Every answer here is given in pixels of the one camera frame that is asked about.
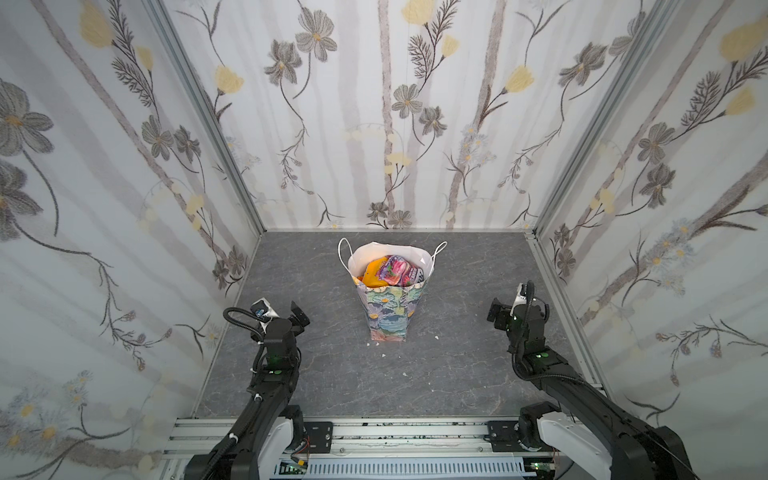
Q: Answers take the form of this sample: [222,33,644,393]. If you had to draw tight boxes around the yellow mango gummy packet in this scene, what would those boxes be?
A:
[360,256,390,288]

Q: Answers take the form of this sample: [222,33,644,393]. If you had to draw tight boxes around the floral white paper bag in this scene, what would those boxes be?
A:
[337,238,448,342]

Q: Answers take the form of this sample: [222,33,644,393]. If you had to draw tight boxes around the purple snack packet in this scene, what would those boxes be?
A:
[377,255,426,287]

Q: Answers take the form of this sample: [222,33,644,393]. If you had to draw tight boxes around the white cable duct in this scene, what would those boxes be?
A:
[302,457,536,479]

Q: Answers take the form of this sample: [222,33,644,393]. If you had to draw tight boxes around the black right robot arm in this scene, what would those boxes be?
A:
[487,281,698,479]

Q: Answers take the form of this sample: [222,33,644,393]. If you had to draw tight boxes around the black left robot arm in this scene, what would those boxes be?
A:
[183,298,310,479]

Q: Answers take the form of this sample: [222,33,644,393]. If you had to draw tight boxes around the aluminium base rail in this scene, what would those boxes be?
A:
[157,416,601,480]

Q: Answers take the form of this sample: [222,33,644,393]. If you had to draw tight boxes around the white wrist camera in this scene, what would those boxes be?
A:
[510,283,529,321]
[249,298,279,324]

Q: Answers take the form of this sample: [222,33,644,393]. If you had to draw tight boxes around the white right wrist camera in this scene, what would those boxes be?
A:
[510,283,529,321]

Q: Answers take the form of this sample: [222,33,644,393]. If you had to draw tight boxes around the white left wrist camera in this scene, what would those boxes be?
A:
[249,298,279,324]

